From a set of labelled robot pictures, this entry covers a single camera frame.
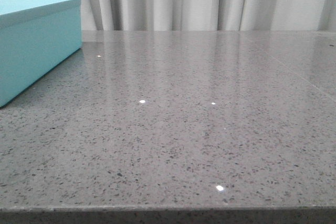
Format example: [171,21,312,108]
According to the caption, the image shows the light blue storage box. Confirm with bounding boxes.
[1,0,82,106]

